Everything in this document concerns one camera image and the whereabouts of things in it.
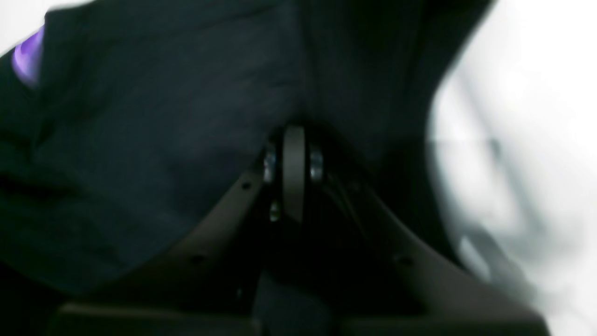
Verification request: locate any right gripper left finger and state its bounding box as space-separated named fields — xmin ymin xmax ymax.
xmin=47 ymin=159 xmax=279 ymax=336

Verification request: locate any black T-shirt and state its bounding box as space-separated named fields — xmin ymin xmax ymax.
xmin=0 ymin=0 xmax=490 ymax=294

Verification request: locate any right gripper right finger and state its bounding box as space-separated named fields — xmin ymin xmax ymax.
xmin=306 ymin=141 xmax=549 ymax=336

